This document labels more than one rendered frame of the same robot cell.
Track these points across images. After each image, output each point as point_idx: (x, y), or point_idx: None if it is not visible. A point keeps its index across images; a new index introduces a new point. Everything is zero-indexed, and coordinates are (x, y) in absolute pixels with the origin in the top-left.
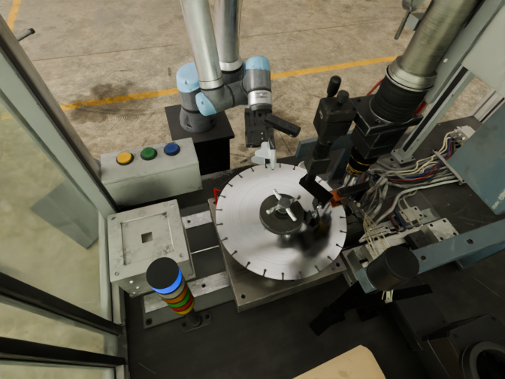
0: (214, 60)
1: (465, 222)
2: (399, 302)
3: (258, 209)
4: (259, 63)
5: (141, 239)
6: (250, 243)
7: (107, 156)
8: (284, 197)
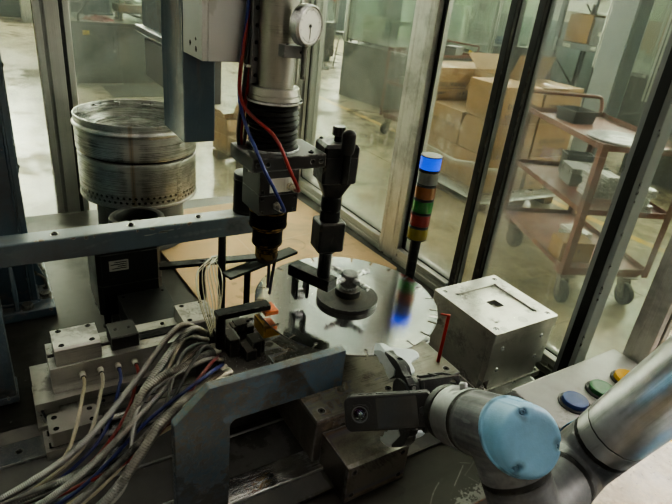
0: (618, 384)
1: None
2: (172, 306)
3: (379, 301)
4: (512, 400)
5: (498, 301)
6: (374, 276)
7: None
8: (347, 307)
